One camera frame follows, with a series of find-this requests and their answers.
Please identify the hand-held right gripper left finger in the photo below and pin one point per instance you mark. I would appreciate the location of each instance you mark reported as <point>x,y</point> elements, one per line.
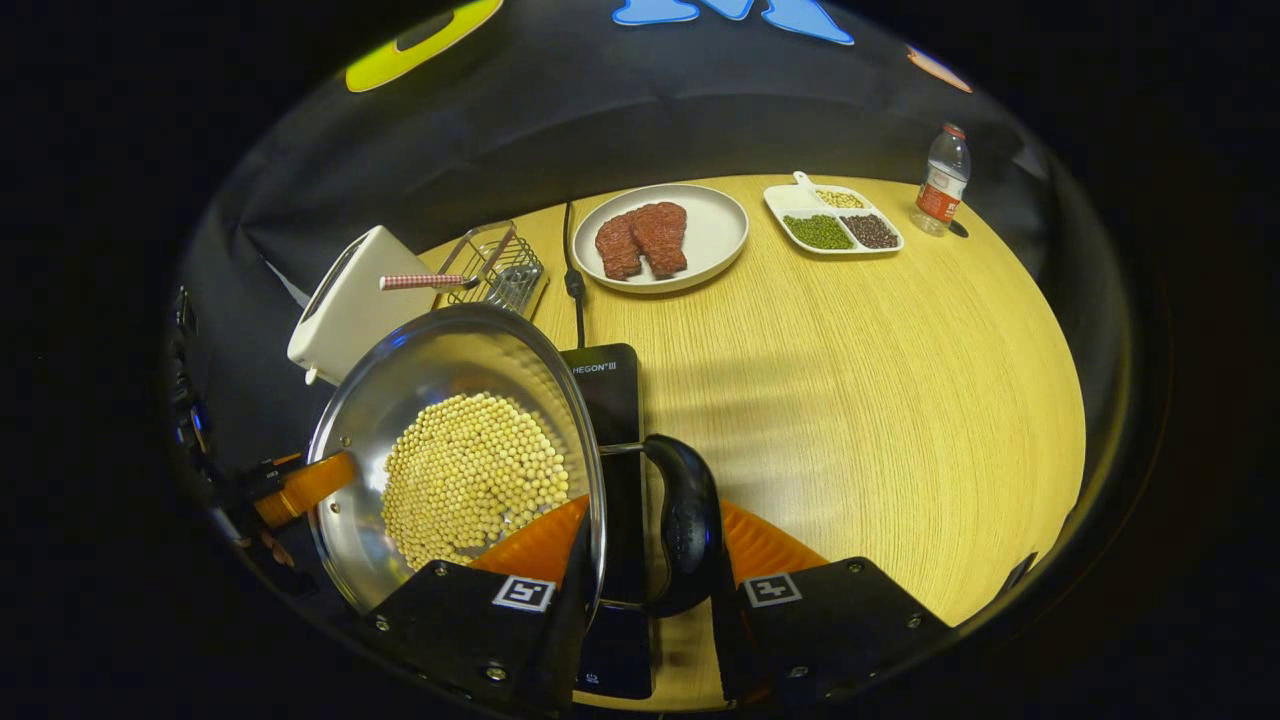
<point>470,625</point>

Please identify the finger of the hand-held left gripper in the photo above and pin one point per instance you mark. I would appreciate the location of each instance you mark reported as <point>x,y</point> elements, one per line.
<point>305,488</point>
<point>268,475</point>

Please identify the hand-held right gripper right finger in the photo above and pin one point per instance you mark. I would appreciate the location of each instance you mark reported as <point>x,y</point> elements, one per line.
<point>830,625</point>

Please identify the stainless steel pot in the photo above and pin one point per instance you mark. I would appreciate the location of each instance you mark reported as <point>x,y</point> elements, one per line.
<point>440,355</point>

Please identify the black induction cooktop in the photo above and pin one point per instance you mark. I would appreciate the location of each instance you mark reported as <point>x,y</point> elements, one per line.
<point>615,400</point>

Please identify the large soybean heap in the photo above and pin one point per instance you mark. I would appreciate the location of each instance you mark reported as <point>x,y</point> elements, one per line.
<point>470,475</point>

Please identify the green mung bean portion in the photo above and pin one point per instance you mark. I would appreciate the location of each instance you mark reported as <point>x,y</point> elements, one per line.
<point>818,232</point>

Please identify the dark red bean portion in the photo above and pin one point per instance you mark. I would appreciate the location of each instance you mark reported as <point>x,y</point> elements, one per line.
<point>872,231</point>

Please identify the round white plate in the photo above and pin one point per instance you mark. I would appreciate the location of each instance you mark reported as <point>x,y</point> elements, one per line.
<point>715,235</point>

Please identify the small soybean portion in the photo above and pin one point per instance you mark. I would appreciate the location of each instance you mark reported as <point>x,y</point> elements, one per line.
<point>840,198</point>

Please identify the white divided dish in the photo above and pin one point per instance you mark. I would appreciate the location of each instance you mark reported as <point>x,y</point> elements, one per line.
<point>790,198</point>

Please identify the clear plastic water bottle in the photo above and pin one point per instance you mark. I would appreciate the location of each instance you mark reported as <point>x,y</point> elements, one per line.
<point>942,180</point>

